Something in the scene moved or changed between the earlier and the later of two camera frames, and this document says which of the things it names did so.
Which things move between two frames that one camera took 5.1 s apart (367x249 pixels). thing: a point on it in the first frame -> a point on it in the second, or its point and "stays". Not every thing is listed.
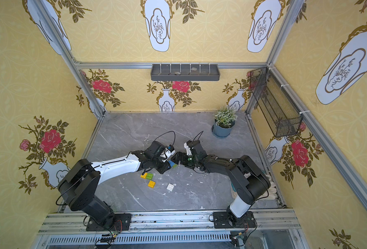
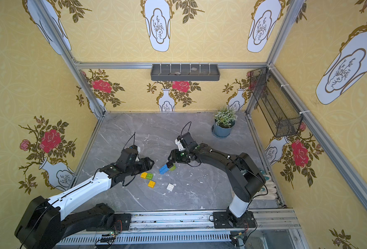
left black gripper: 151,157 -> 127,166
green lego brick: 149,176 stays
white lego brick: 170,187 stays
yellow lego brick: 151,184 stays
